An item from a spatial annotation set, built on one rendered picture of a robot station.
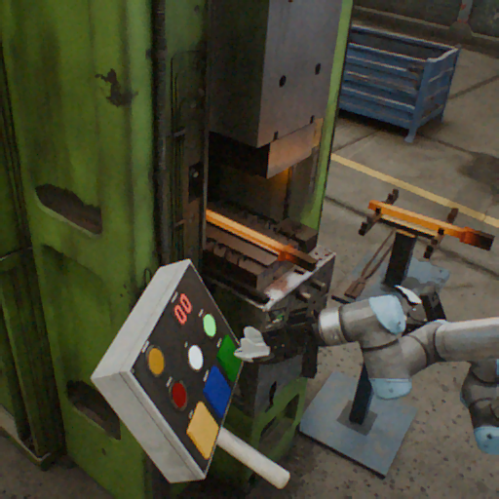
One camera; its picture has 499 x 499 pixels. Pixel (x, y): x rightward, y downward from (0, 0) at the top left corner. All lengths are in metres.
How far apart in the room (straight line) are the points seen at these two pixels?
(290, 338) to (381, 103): 4.33
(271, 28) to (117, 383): 0.76
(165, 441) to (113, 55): 0.73
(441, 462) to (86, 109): 1.88
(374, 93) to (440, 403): 3.30
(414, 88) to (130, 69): 4.21
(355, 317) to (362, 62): 4.38
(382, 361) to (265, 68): 0.64
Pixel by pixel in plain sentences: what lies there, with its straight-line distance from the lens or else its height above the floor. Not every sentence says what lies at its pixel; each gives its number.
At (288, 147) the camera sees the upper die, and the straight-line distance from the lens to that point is 1.43.
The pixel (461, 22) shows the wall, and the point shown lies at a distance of 9.44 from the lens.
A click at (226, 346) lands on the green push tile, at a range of 1.25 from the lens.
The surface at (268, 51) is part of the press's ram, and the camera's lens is 1.25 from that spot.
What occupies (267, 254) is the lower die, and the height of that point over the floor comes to 0.99.
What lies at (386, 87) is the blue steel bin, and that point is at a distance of 5.29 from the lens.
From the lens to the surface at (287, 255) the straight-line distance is 1.61.
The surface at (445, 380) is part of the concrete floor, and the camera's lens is 2.84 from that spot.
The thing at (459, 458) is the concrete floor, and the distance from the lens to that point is 2.56.
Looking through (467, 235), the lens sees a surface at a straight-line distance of 1.88.
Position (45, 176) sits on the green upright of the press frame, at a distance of 1.59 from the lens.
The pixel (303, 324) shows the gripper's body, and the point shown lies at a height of 1.16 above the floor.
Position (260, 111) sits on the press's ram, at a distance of 1.28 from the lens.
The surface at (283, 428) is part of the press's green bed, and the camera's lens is 2.25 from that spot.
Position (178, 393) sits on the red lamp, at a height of 1.10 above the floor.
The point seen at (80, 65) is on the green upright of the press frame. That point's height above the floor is 1.51.
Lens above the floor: 1.89
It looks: 34 degrees down
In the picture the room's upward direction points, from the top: 5 degrees clockwise
